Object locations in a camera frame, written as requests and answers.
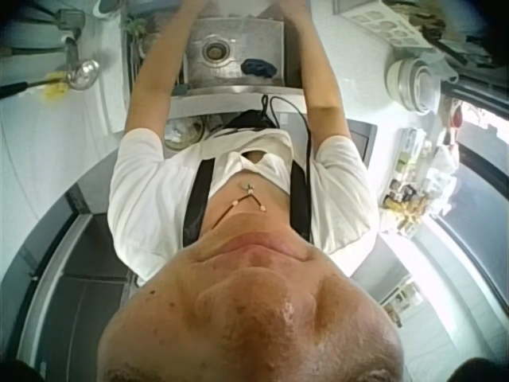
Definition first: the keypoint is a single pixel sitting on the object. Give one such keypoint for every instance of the dark blue cloth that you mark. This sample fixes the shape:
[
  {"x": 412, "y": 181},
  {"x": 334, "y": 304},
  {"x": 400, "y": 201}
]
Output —
[{"x": 259, "y": 67}]

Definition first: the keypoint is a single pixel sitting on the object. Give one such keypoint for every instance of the stainless steel sink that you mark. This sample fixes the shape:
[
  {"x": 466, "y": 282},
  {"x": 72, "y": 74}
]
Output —
[{"x": 234, "y": 51}]

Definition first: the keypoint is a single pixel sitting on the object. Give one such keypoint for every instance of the stack of white bowls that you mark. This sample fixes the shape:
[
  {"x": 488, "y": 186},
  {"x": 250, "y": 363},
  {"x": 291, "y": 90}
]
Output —
[{"x": 413, "y": 81}]

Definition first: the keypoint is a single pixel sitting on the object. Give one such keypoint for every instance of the dark cabinet door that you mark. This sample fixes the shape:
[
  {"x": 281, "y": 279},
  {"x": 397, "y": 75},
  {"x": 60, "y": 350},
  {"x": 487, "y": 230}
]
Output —
[{"x": 79, "y": 294}]

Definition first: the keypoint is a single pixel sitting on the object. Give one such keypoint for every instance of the yellow sponge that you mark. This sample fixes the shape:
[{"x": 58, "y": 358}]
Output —
[{"x": 56, "y": 86}]

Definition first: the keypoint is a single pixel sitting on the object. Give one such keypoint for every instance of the grey metal faucet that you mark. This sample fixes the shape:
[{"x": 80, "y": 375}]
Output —
[{"x": 67, "y": 24}]

